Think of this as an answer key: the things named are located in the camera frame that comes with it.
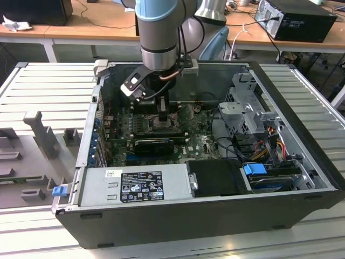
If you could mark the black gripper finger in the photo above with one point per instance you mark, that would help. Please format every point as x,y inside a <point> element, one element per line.
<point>163,109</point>

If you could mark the silver CPU plate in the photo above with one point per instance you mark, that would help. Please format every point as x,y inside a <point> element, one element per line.
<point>154,122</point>

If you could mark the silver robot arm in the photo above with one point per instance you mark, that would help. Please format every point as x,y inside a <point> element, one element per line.
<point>157,40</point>

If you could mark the black RAM slot bank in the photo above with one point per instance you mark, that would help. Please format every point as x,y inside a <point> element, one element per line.
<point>159,134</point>
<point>173,108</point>

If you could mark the CPU socket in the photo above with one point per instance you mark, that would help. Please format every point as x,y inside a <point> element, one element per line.
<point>152,124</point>

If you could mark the black graphics card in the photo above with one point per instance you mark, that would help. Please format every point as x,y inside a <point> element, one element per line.
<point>153,148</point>

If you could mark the green motherboard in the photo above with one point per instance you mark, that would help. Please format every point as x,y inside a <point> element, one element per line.
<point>194,145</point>

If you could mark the grey metal drive cage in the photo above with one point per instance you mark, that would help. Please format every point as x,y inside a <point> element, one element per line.
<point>234,108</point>

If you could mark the wooden desk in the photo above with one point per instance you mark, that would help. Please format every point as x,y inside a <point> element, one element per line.
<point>253,40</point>
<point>94,29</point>

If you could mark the grey power supply unit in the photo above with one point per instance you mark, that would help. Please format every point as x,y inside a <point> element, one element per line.
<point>94,189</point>

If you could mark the black open PC case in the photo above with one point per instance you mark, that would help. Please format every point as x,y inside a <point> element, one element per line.
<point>161,226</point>

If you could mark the blue case latch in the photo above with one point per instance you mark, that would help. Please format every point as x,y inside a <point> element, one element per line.
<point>59,191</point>

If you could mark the grey parts rack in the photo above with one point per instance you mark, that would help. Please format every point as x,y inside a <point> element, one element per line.
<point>27,151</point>

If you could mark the large black box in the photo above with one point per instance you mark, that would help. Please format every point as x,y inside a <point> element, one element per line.
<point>35,10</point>

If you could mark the crumpled white paper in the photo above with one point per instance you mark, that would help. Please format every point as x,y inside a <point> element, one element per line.
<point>16,25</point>

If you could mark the black desktop computer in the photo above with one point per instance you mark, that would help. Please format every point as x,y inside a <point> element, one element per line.
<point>302,24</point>

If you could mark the green circuit board strip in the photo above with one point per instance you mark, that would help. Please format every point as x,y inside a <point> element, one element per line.
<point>12,180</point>

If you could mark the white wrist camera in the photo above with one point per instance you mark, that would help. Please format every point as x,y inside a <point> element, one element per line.
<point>129,86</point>

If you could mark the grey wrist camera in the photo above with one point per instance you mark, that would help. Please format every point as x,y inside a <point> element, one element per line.
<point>190,70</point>

